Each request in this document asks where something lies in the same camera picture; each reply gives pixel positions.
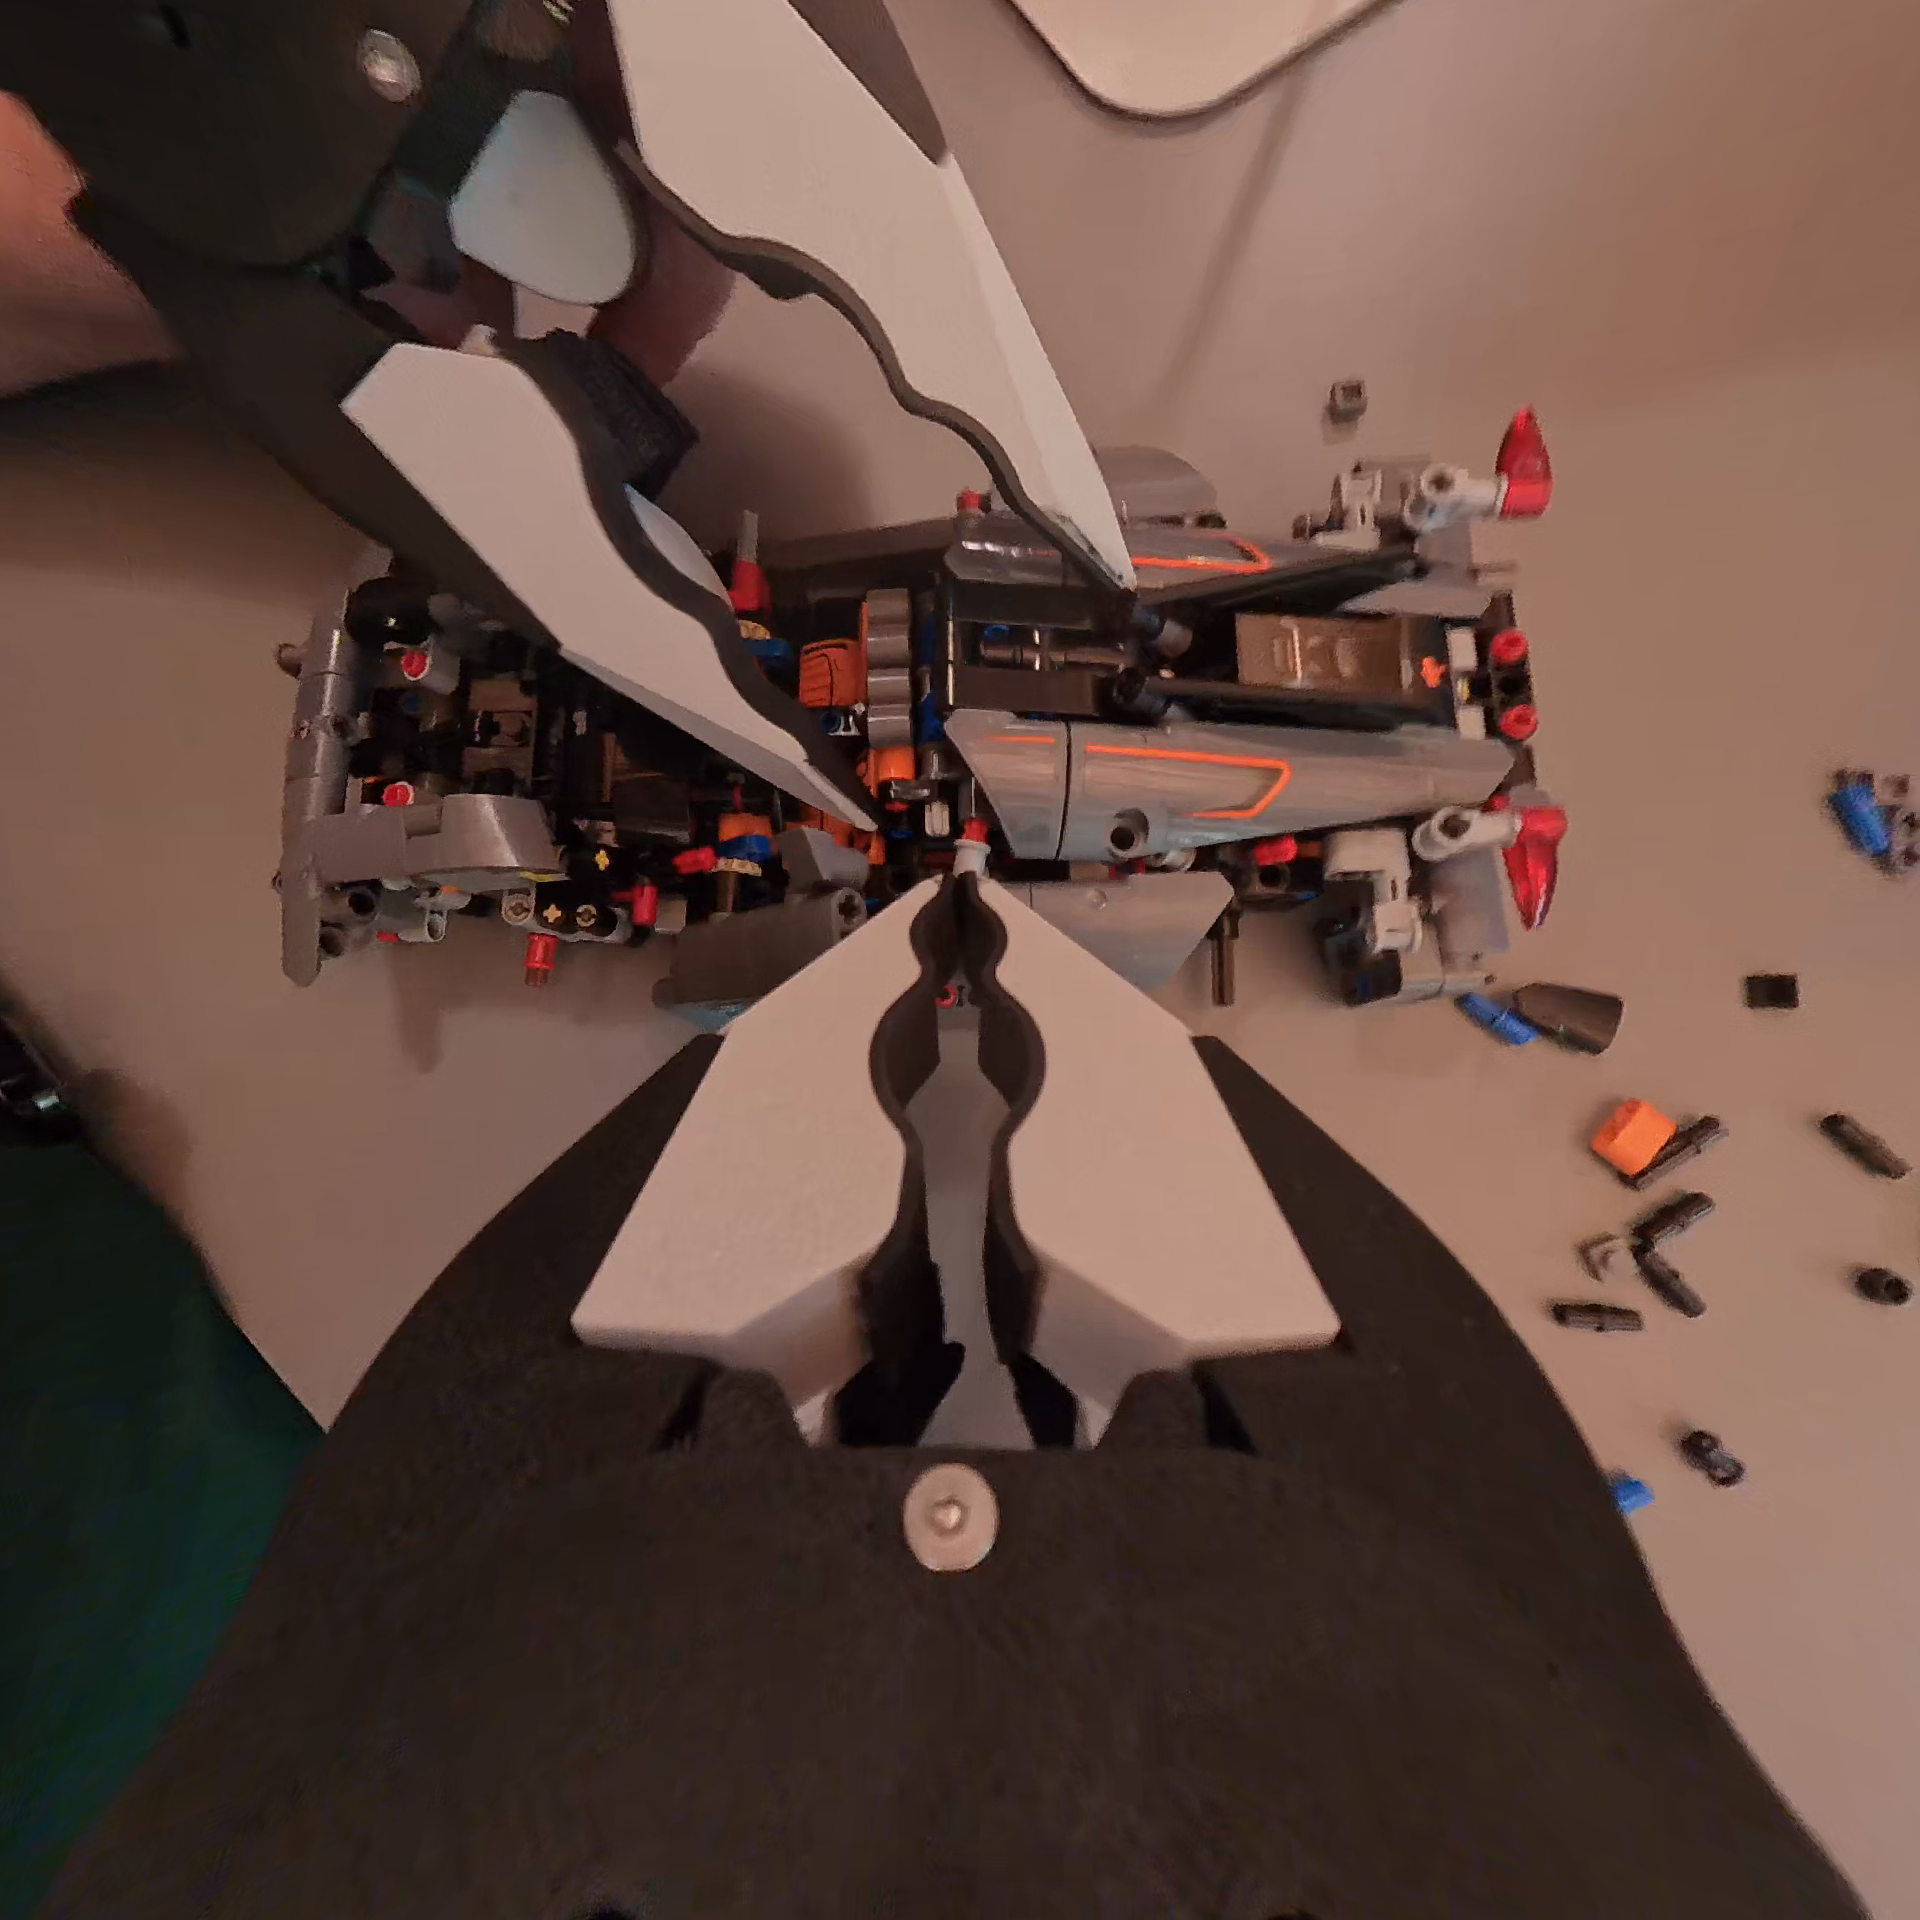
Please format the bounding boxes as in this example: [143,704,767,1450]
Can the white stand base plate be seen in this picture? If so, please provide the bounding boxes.
[1002,0,1402,120]

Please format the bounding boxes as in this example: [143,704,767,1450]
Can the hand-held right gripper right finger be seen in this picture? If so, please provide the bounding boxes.
[959,870,1344,1444]

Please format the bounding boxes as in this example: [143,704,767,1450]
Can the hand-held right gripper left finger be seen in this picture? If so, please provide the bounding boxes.
[568,872,950,1444]

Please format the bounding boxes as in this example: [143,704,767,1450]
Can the person's green shirt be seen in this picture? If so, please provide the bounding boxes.
[0,1141,327,1920]

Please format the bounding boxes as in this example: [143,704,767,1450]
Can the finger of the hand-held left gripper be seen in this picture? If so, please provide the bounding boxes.
[604,0,1142,591]
[338,342,883,832]

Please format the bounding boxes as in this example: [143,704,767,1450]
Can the grey black lego car chassis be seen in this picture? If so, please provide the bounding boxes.
[274,440,1572,1010]

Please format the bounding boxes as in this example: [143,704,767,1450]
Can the scattered loose lego pieces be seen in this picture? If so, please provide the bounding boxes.
[1456,766,1920,1517]

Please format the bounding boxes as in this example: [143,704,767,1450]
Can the orange-lined grey lego section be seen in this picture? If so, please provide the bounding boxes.
[934,440,1520,866]

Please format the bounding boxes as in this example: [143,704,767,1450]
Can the person's left hand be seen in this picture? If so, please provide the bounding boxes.
[0,93,186,405]

